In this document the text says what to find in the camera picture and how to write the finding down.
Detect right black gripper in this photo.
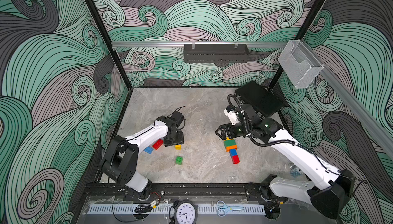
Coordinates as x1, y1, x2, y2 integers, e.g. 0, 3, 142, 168
214, 122, 251, 140

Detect green long lego brick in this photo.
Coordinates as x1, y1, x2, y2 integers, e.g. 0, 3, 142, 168
223, 140, 236, 148

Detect red long lego brick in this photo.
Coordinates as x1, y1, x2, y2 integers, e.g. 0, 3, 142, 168
152, 139, 164, 150

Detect orange long lego brick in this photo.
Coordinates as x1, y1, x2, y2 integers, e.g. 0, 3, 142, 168
226, 145, 237, 152

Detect green square lego brick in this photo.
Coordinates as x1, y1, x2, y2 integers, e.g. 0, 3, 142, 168
175, 156, 183, 165

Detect blue square lego brick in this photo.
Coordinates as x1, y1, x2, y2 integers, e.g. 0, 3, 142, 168
229, 149, 237, 157

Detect light blue lego brick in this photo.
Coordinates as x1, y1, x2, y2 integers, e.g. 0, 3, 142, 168
144, 146, 154, 154

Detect red square lego brick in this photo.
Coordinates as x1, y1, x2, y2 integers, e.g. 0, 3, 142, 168
231, 155, 240, 165

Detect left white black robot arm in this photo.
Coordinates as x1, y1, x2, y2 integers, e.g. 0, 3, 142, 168
100, 111, 185, 193

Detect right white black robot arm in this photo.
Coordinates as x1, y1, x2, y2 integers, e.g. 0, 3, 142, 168
215, 118, 355, 219

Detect black briefcase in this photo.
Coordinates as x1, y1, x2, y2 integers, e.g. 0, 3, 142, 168
235, 81, 283, 118

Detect light blue scissors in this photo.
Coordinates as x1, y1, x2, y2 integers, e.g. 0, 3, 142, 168
217, 200, 245, 217

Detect white analog clock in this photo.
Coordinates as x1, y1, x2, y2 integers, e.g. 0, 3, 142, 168
174, 200, 198, 224

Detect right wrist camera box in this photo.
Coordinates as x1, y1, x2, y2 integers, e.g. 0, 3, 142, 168
224, 104, 261, 125

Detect white slotted cable duct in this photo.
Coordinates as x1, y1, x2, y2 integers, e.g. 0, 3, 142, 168
87, 204, 266, 215

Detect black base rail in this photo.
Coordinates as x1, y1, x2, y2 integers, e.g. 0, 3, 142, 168
84, 183, 277, 201

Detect clear plastic wall holder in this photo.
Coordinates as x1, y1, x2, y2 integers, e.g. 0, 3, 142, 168
278, 40, 324, 89

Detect aluminium back rail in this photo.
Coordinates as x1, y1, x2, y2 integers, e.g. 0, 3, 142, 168
112, 41, 288, 48

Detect aluminium rail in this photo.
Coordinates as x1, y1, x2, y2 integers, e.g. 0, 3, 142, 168
304, 43, 393, 155
112, 41, 288, 48

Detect aluminium right rail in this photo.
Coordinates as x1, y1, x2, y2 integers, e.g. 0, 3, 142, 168
304, 43, 393, 155

